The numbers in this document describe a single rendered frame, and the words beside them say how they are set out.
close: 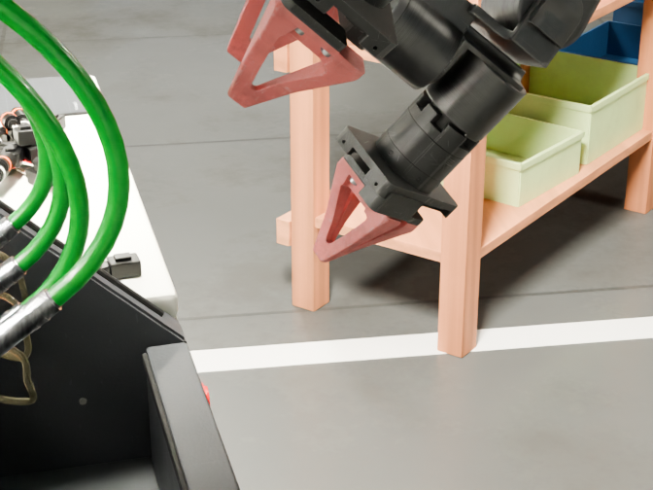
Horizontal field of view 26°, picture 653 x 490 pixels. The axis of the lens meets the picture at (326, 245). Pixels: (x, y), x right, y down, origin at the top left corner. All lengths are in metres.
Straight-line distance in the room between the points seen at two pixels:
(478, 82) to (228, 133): 3.58
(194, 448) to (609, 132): 2.73
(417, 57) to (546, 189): 2.52
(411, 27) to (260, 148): 3.47
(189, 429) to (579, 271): 2.58
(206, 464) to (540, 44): 0.42
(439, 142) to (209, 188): 3.14
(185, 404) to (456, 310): 2.01
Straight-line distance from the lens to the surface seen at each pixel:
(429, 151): 1.04
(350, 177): 1.08
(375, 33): 0.79
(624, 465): 2.92
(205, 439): 1.18
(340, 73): 0.81
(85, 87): 0.88
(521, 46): 1.03
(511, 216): 3.37
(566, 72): 4.09
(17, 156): 1.62
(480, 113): 1.03
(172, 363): 1.29
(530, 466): 2.89
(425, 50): 1.01
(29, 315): 0.94
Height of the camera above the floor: 1.58
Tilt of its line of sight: 25 degrees down
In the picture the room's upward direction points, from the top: straight up
